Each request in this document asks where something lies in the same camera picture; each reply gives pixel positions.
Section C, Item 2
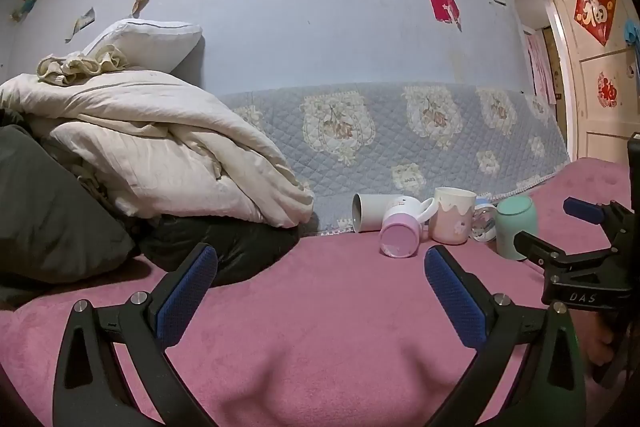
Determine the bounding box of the cream panelled door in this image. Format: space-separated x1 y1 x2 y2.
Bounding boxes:
537 0 640 168

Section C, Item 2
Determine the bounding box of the pink wall poster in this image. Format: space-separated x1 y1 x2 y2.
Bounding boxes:
524 32 551 106

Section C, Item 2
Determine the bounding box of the plain white cup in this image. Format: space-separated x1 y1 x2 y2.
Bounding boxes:
351 193 407 234

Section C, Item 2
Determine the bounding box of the crumpled cream cloth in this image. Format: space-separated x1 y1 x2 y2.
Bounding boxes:
36 46 130 86

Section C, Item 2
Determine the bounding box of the white mug with pink base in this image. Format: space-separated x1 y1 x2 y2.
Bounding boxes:
428 187 478 246

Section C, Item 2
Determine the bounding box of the cream folded duvet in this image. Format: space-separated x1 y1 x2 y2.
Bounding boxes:
0 68 316 229

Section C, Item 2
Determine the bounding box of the black puffy jacket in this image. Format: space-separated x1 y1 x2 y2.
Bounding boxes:
135 214 301 289

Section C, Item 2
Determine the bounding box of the person's right hand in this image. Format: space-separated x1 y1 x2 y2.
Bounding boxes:
582 314 617 368

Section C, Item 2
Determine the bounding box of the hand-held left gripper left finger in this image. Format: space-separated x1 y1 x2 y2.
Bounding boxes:
52 243 221 427

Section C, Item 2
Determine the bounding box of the dark grey pillow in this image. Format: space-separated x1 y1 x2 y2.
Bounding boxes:
0 109 139 309

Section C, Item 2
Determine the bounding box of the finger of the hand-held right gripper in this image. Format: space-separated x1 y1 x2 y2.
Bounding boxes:
514 231 617 274
563 197 634 249

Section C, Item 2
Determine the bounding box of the peeling wall sticker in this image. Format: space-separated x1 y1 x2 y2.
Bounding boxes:
65 7 96 43

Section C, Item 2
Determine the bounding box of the red paper cutout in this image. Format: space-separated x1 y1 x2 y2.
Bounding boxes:
597 72 619 108

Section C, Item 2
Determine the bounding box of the blue floral quilted cover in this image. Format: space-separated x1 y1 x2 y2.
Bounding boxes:
219 82 571 236

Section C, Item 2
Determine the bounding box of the clear glass cup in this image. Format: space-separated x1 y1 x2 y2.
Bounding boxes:
470 198 500 243

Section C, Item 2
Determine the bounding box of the pink and white mug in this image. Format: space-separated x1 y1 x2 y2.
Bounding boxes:
378 197 437 259

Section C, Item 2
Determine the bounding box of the mint green cup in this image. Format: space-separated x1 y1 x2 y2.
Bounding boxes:
495 196 539 262

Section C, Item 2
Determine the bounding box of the white pillow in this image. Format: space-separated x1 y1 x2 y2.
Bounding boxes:
82 19 205 76

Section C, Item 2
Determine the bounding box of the red diamond door poster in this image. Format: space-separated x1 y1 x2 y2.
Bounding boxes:
572 0 617 47

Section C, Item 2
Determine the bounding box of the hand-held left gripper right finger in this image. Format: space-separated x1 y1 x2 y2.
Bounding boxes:
424 245 587 427

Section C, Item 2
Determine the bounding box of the pink plush blanket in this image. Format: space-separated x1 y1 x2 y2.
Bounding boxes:
0 159 640 427

